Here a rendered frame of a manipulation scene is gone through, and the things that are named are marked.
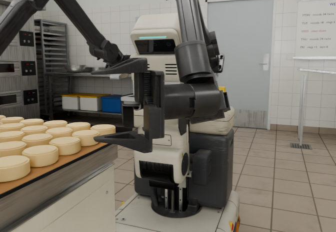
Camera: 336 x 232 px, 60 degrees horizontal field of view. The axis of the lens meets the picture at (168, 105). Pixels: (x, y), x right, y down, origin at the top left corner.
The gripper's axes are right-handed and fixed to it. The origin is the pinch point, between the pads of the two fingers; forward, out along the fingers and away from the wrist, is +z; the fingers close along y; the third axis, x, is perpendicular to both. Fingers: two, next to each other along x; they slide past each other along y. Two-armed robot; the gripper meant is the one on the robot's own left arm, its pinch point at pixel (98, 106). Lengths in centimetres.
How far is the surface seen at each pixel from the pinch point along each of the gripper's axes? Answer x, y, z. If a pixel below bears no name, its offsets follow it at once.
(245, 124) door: 333, 99, -305
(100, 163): 14.3, 13.9, -2.8
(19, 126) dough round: 23.4, 6.8, 11.8
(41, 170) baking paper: 0.1, 8.5, 8.2
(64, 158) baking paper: 4.2, 8.5, 4.8
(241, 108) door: 339, 73, -300
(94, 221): 10.1, 23.7, -0.3
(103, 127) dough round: 14.9, 6.7, -3.7
